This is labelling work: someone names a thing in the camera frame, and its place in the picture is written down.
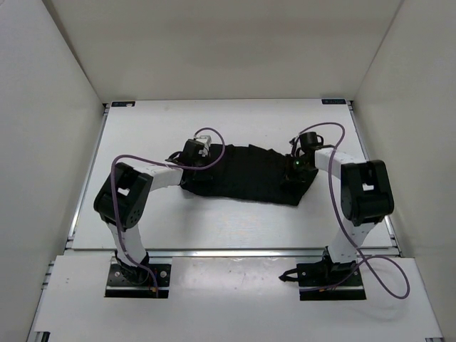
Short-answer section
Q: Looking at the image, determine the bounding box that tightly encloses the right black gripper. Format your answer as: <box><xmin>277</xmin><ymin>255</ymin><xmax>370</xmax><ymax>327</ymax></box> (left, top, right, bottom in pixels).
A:
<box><xmin>280</xmin><ymin>154</ymin><xmax>314</xmax><ymax>187</ymax></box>

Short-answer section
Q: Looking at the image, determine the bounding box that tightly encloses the black pleated skirt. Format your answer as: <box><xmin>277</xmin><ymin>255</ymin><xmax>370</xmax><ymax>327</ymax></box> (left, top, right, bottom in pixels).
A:
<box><xmin>180</xmin><ymin>145</ymin><xmax>318</xmax><ymax>207</ymax></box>

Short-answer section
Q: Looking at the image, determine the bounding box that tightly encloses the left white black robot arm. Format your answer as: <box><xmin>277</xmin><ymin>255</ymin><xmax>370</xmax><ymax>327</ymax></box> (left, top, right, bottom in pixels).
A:
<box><xmin>93</xmin><ymin>135</ymin><xmax>212</xmax><ymax>286</ymax></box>

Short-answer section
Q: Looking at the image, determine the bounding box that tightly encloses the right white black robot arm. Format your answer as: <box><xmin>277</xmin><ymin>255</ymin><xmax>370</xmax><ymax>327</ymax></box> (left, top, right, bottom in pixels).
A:
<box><xmin>279</xmin><ymin>132</ymin><xmax>394</xmax><ymax>291</ymax></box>

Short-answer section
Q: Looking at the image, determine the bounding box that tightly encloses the right blue corner label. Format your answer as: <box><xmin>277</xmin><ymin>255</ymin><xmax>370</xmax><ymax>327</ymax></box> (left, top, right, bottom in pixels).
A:
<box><xmin>321</xmin><ymin>98</ymin><xmax>346</xmax><ymax>105</ymax></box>

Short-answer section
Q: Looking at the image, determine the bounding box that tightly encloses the blue corner label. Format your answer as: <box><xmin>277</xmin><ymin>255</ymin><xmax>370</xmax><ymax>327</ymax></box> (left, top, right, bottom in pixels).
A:
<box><xmin>110</xmin><ymin>101</ymin><xmax>135</xmax><ymax>108</ymax></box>
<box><xmin>321</xmin><ymin>98</ymin><xmax>346</xmax><ymax>105</ymax></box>

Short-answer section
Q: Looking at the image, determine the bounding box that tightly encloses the left blue corner label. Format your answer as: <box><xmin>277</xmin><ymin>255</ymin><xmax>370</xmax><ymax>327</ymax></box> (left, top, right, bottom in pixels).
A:
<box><xmin>110</xmin><ymin>101</ymin><xmax>135</xmax><ymax>108</ymax></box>

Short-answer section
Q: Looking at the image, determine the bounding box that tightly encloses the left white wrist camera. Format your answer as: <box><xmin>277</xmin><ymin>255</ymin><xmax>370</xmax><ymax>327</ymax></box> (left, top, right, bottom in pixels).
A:
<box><xmin>194</xmin><ymin>135</ymin><xmax>212</xmax><ymax>157</ymax></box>

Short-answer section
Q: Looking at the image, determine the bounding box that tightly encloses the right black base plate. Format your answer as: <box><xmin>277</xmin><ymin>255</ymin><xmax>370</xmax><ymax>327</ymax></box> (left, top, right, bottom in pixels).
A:
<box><xmin>296</xmin><ymin>260</ymin><xmax>366</xmax><ymax>301</ymax></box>

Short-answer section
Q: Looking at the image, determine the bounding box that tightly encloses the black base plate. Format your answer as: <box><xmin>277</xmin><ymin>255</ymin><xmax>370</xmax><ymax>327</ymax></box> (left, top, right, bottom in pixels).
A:
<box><xmin>296</xmin><ymin>260</ymin><xmax>366</xmax><ymax>301</ymax></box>
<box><xmin>105</xmin><ymin>260</ymin><xmax>172</xmax><ymax>299</ymax></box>

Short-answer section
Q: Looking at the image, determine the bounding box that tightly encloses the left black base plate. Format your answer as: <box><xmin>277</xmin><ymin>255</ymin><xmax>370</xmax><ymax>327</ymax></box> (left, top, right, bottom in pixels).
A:
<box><xmin>105</xmin><ymin>260</ymin><xmax>172</xmax><ymax>299</ymax></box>

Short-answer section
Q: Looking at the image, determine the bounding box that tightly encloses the aluminium table frame rail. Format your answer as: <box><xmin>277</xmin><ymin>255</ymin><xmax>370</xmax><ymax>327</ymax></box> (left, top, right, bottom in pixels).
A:
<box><xmin>63</xmin><ymin>247</ymin><xmax>400</xmax><ymax>258</ymax></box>

